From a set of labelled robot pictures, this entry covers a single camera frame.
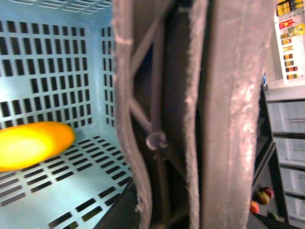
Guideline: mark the brown basket handle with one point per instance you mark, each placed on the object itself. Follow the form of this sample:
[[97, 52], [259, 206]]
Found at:
[[187, 82]]

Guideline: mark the light blue plastic basket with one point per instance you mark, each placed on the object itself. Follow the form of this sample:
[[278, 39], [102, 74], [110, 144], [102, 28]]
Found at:
[[56, 64]]

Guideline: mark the yellow mango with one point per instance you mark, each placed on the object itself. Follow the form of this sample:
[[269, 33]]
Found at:
[[25, 145]]

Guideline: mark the white shelf with bottles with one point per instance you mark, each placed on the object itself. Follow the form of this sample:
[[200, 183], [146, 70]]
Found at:
[[289, 22]]

